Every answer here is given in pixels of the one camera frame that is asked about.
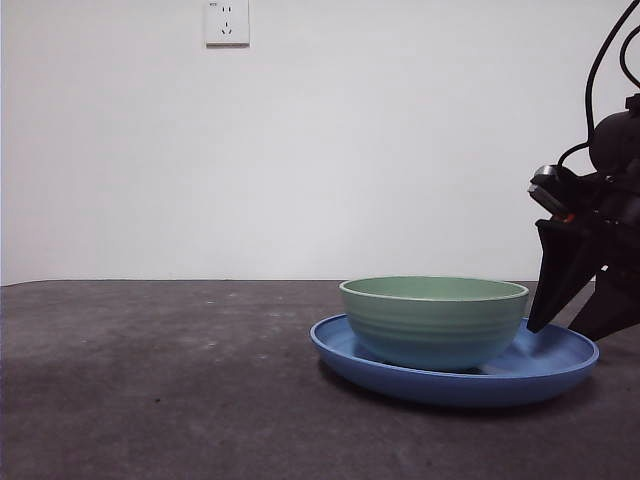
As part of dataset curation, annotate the green ribbed ceramic bowl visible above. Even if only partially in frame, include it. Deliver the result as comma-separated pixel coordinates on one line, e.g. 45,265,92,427
338,275,530,372

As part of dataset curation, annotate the blue round plate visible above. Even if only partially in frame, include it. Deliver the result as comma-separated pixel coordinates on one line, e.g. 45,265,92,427
309,313,600,410

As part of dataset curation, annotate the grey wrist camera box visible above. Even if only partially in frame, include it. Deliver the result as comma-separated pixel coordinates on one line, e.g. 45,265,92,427
526,163,574,216

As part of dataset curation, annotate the black cable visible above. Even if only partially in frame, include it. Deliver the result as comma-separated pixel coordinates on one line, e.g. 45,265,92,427
555,141,594,169
619,19,640,89
583,0,640,146

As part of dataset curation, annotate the white wall socket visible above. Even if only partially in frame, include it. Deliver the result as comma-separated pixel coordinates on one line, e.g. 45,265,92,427
205,0,251,49

